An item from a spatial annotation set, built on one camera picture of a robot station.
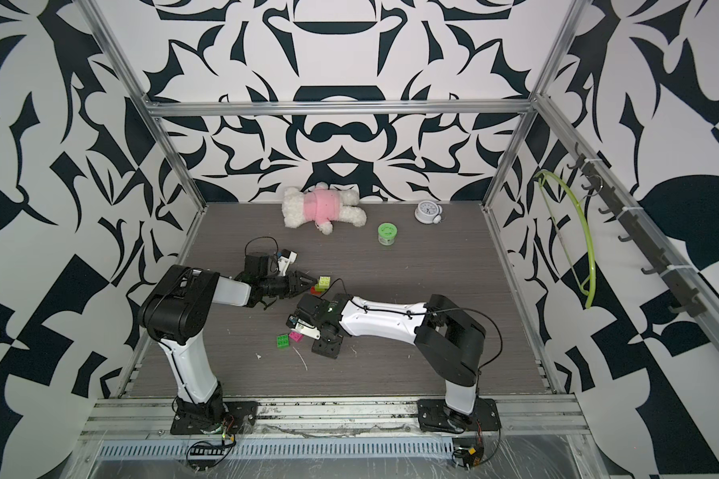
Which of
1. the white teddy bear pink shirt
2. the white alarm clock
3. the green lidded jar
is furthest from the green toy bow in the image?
the white teddy bear pink shirt

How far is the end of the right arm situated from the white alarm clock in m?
0.60

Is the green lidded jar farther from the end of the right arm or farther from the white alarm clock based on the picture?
the end of the right arm

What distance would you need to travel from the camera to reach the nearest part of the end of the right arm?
23.9 inches

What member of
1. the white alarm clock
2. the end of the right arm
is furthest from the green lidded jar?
the end of the right arm

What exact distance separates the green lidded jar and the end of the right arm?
1.42 feet

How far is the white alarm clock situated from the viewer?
115cm

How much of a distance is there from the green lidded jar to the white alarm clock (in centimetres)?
13

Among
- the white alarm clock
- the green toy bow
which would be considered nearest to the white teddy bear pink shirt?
the white alarm clock

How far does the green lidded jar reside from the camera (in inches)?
42.1
